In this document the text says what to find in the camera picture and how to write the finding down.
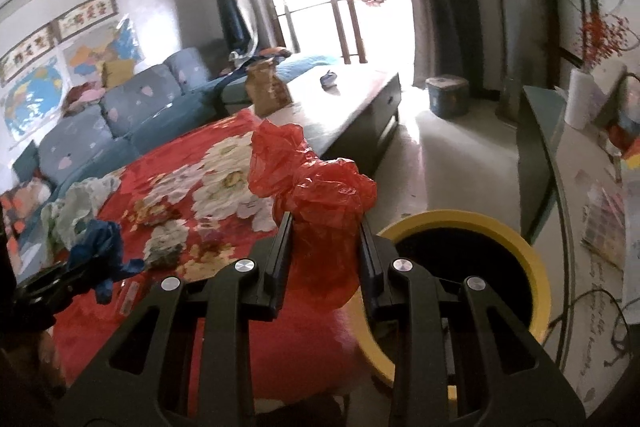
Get world map poster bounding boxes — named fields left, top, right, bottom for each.
left=0, top=57, right=68, bottom=142

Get blue storage box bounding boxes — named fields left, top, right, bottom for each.
left=425, top=76, right=471, bottom=118

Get country map poster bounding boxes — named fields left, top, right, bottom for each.
left=62, top=17, right=143, bottom=75

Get blue heart print sofa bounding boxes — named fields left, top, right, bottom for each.
left=12, top=47, right=346, bottom=208

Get wooden coffee table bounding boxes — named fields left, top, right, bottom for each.
left=250, top=67, right=403, bottom=178

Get brown paper bag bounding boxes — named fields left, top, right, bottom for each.
left=245, top=61, right=293, bottom=116

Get red plastic bag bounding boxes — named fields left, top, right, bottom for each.
left=247, top=119, right=378, bottom=308

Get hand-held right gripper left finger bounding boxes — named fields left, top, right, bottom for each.
left=55, top=211, right=294, bottom=427

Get pink cloth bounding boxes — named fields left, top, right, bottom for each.
left=62, top=82, right=108, bottom=112

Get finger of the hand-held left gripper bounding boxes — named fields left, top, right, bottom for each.
left=15, top=257, right=101, bottom=308

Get grey standing air conditioner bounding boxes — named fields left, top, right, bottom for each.
left=470, top=0, right=531, bottom=122

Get red floral blanket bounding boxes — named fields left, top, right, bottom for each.
left=15, top=109, right=371, bottom=408

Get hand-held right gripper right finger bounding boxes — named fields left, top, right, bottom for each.
left=360, top=213, right=586, bottom=427

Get yellow trash bin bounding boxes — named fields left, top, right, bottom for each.
left=357, top=209, right=551, bottom=423

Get black cable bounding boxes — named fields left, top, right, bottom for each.
left=547, top=287, right=633, bottom=368

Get yellow pillow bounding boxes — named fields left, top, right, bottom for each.
left=100, top=59, right=136, bottom=88

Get blue cloth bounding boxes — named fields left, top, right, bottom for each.
left=67, top=219, right=146, bottom=305

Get light green crumpled cloth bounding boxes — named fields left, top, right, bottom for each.
left=40, top=174, right=123, bottom=253

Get colourful printed sheet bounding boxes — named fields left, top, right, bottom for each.
left=580, top=184, right=628, bottom=268

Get framed calligraphy picture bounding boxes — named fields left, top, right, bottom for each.
left=0, top=24, right=56, bottom=85
left=52, top=0, right=118, bottom=42

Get orange patterned cushion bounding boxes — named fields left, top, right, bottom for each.
left=0, top=179, right=53, bottom=248

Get red berry branches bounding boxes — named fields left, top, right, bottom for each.
left=575, top=9, right=631, bottom=72

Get white paper roll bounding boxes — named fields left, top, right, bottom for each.
left=564, top=69, right=608, bottom=130

